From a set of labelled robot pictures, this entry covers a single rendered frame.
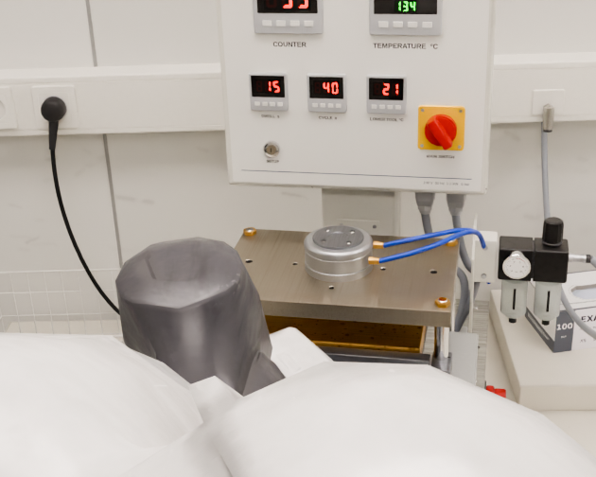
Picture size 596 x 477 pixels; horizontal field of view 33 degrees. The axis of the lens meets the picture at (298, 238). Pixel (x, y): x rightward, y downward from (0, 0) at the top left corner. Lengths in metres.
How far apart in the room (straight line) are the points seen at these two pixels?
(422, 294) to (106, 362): 0.86
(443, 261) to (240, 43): 0.36
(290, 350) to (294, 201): 1.01
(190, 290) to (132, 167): 1.17
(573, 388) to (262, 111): 0.64
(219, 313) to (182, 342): 0.03
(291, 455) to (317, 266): 0.97
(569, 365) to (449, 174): 0.47
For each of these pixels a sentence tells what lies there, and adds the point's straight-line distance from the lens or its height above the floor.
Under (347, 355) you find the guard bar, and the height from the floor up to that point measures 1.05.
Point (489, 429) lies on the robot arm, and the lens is 0.16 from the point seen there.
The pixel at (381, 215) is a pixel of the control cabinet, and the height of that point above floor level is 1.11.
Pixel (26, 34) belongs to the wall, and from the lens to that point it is 1.68.
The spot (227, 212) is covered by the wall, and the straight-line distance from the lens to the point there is 1.72.
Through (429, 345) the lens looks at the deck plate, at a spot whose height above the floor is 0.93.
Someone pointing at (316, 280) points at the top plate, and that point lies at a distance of 1.13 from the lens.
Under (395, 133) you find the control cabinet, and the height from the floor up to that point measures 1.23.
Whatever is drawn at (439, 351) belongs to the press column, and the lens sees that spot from 1.11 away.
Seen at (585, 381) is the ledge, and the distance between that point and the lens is 1.56.
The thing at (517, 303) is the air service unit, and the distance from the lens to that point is 1.30.
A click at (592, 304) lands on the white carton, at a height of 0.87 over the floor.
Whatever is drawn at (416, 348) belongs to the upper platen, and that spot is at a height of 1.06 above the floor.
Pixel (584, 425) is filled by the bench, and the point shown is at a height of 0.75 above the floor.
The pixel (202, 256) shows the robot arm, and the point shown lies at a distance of 0.57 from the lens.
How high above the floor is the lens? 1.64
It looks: 26 degrees down
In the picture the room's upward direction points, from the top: 2 degrees counter-clockwise
